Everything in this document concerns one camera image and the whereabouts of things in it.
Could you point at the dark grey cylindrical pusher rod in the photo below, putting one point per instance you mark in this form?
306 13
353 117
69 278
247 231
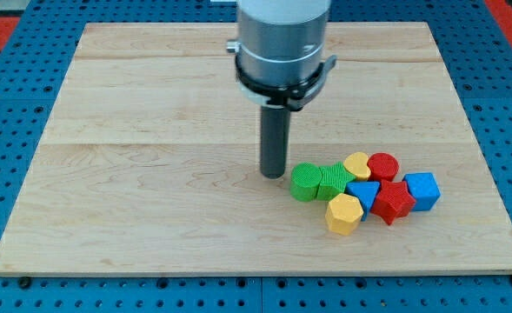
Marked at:
274 137

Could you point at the green cylinder block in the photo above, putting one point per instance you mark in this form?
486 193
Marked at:
305 180

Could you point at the green star block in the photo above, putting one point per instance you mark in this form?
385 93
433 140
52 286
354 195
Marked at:
333 182

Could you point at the yellow heart block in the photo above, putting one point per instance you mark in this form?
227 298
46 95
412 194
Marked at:
357 164

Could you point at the yellow hexagon block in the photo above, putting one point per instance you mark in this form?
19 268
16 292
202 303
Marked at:
343 214

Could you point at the light wooden board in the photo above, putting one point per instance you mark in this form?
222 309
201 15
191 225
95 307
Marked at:
149 164

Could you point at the blue triangle block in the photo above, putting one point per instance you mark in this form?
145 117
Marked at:
366 193

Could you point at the red cylinder block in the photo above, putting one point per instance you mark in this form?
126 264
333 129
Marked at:
383 166

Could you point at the red star block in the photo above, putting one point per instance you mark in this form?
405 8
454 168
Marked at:
392 201

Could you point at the blue cube block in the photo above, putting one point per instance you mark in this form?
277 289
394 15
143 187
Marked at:
424 189

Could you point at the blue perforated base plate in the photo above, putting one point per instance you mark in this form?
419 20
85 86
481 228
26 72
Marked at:
32 66

